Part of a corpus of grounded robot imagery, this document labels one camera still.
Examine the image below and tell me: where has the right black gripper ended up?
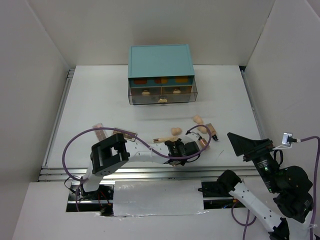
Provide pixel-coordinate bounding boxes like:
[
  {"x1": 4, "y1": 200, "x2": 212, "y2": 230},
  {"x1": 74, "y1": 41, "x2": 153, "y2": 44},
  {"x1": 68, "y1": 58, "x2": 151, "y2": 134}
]
[{"x1": 226, "y1": 130, "x2": 280, "y2": 191}]

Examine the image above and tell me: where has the beige concealer stick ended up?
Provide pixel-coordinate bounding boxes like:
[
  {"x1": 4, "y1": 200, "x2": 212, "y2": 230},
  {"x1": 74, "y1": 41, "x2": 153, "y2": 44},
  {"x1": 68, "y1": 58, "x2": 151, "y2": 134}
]
[{"x1": 153, "y1": 136, "x2": 179, "y2": 144}]

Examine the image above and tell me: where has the foundation bottle black pump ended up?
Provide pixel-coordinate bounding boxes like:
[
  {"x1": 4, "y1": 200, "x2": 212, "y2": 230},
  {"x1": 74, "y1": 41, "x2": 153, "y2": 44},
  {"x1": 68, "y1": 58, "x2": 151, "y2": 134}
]
[{"x1": 197, "y1": 136, "x2": 210, "y2": 150}]

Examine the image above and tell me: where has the foundation bottle black cap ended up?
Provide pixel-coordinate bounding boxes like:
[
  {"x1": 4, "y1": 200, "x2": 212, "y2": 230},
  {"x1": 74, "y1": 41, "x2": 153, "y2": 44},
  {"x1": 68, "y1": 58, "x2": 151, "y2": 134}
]
[{"x1": 206, "y1": 123, "x2": 219, "y2": 141}]

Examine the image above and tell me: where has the pink eyeshadow palette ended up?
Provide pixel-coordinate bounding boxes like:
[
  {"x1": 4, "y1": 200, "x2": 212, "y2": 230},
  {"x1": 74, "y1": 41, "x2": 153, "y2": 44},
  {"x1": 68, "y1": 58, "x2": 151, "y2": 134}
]
[{"x1": 92, "y1": 123, "x2": 108, "y2": 141}]

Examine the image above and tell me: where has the beige foundation tube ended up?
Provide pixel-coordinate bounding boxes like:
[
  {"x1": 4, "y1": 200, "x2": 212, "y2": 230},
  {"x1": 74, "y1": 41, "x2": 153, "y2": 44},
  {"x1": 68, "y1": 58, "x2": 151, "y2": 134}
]
[{"x1": 169, "y1": 160, "x2": 181, "y2": 167}]

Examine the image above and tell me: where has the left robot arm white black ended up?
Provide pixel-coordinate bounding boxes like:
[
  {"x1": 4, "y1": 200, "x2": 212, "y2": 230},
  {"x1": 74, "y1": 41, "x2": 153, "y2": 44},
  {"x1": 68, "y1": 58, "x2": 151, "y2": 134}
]
[{"x1": 80, "y1": 133, "x2": 200, "y2": 200}]

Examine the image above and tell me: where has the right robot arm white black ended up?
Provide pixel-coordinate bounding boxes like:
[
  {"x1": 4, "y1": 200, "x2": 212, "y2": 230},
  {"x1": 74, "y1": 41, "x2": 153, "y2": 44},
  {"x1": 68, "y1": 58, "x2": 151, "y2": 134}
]
[{"x1": 217, "y1": 132, "x2": 317, "y2": 240}]

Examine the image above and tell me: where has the beige makeup sponge centre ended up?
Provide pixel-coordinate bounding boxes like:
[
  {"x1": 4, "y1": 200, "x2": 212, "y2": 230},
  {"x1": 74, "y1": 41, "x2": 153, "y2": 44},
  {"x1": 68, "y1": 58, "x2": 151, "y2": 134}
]
[{"x1": 171, "y1": 127, "x2": 182, "y2": 136}]

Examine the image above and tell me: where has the beige makeup sponge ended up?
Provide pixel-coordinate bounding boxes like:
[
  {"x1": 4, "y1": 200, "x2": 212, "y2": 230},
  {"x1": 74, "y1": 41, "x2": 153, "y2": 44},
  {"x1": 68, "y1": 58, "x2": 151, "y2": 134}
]
[
  {"x1": 171, "y1": 127, "x2": 182, "y2": 136},
  {"x1": 197, "y1": 126, "x2": 207, "y2": 134},
  {"x1": 193, "y1": 115, "x2": 204, "y2": 125}
]

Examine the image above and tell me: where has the beige makeup sponge lower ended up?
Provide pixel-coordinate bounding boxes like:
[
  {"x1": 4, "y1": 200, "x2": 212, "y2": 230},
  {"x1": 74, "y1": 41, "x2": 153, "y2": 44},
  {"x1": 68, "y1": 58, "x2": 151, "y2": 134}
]
[{"x1": 197, "y1": 126, "x2": 207, "y2": 134}]

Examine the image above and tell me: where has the beige makeup sponge upper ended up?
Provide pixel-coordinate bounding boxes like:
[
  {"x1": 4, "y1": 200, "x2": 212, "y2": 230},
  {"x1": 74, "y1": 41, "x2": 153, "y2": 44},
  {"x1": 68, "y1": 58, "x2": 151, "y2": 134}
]
[{"x1": 193, "y1": 115, "x2": 204, "y2": 125}]

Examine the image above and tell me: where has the brown eyeshadow palette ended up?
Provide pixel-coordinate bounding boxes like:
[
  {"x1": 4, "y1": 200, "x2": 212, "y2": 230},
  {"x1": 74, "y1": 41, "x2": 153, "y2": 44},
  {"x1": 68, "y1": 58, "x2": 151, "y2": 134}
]
[{"x1": 112, "y1": 128, "x2": 138, "y2": 142}]

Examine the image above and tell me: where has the white tape sheet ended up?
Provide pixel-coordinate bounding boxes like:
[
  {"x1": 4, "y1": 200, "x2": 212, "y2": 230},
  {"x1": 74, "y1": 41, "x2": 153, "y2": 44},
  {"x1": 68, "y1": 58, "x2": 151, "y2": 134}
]
[{"x1": 112, "y1": 180, "x2": 205, "y2": 217}]

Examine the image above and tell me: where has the teal drawer organizer box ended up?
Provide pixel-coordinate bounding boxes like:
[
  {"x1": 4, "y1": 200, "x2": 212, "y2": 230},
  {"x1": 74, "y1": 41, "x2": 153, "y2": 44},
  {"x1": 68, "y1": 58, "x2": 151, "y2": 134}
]
[{"x1": 127, "y1": 44, "x2": 198, "y2": 106}]

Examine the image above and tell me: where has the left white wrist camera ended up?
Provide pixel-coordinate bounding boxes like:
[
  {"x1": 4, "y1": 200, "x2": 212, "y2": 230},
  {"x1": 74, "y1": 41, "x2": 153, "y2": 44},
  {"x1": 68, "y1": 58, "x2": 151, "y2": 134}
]
[{"x1": 185, "y1": 130, "x2": 203, "y2": 142}]

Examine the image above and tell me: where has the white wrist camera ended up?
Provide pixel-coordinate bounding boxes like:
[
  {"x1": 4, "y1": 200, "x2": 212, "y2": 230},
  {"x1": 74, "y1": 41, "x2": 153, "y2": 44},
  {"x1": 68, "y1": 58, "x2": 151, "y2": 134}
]
[
  {"x1": 281, "y1": 132, "x2": 297, "y2": 148},
  {"x1": 185, "y1": 130, "x2": 203, "y2": 142}
]

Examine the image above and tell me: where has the aluminium rail frame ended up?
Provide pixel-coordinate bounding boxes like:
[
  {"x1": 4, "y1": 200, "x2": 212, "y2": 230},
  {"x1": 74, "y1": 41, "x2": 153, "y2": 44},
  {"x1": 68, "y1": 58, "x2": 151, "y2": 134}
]
[{"x1": 38, "y1": 65, "x2": 260, "y2": 182}]

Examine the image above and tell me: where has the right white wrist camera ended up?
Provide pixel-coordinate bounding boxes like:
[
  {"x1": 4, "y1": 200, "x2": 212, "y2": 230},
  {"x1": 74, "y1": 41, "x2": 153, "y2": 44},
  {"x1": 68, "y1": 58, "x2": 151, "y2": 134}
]
[{"x1": 281, "y1": 132, "x2": 297, "y2": 148}]

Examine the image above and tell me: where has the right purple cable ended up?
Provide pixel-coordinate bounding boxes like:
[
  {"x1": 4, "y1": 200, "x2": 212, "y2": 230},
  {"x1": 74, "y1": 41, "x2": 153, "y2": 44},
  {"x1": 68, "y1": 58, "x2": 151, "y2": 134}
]
[{"x1": 231, "y1": 136, "x2": 320, "y2": 240}]

